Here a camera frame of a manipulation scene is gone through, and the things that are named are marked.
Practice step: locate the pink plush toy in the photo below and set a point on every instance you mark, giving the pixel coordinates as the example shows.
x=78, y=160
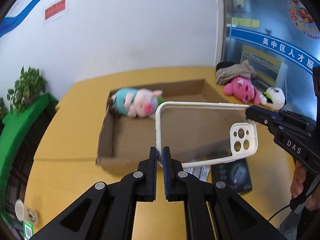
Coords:
x=243, y=90

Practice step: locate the green QR code card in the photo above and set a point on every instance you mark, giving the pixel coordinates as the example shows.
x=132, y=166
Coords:
x=28, y=230

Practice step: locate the light blue phone stand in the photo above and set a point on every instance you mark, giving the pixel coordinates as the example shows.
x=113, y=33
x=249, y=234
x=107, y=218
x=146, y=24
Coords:
x=201, y=173

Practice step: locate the brown cardboard box tray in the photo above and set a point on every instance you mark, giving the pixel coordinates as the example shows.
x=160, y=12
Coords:
x=124, y=142

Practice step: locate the pig plush teal shirt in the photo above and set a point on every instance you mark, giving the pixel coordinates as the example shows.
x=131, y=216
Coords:
x=135, y=103

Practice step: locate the person right hand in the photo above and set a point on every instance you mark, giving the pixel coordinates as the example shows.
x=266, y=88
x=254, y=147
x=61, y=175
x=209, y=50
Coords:
x=296, y=188

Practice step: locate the white clear phone case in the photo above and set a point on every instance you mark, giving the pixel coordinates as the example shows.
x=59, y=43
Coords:
x=204, y=133

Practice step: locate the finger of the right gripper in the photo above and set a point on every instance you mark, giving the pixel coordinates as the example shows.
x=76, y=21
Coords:
x=289, y=120

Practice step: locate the white panda plush toy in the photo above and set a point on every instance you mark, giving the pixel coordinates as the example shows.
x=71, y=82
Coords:
x=273, y=98

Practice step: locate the paper cup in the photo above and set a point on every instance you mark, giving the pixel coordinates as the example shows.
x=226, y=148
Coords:
x=24, y=213

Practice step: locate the yellow sticky notes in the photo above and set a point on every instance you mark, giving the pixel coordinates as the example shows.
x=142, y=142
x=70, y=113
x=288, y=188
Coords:
x=246, y=22

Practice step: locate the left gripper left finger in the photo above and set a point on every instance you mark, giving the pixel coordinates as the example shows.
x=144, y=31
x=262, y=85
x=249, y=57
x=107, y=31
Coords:
x=106, y=211

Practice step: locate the black product box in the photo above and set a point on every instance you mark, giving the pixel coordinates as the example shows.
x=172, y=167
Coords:
x=235, y=174

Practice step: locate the red wall notice sign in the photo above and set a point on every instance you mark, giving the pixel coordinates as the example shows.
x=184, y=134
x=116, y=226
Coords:
x=55, y=10

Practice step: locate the beige folded cloth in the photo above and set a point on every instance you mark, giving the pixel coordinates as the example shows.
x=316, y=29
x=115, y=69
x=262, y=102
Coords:
x=227, y=71

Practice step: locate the green cloth covered shelf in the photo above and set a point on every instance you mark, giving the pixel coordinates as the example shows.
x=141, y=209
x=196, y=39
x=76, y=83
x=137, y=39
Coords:
x=16, y=127

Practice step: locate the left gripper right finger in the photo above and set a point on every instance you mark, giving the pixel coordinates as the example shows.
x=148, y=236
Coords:
x=212, y=211

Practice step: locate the potted green plant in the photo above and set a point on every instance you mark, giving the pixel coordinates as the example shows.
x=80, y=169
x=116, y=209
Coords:
x=27, y=88

